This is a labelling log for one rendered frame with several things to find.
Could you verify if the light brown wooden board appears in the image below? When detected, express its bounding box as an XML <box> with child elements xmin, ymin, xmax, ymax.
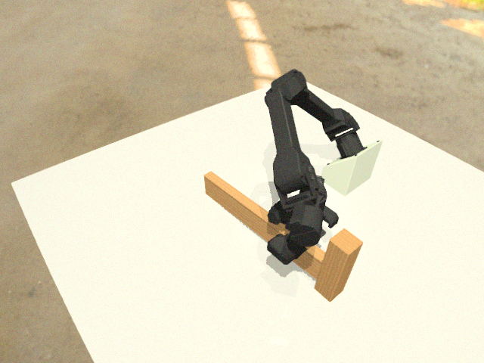
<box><xmin>203</xmin><ymin>172</ymin><xmax>325</xmax><ymax>280</ymax></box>

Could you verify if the wooden post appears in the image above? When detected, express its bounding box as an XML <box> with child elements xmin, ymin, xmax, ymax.
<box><xmin>314</xmin><ymin>228</ymin><xmax>364</xmax><ymax>303</ymax></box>

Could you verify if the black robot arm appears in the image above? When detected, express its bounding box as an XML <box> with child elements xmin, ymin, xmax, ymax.
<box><xmin>264</xmin><ymin>69</ymin><xmax>368</xmax><ymax>247</ymax></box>

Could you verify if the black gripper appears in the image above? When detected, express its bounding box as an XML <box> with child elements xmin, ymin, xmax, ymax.
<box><xmin>267</xmin><ymin>206</ymin><xmax>339</xmax><ymax>265</ymax></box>

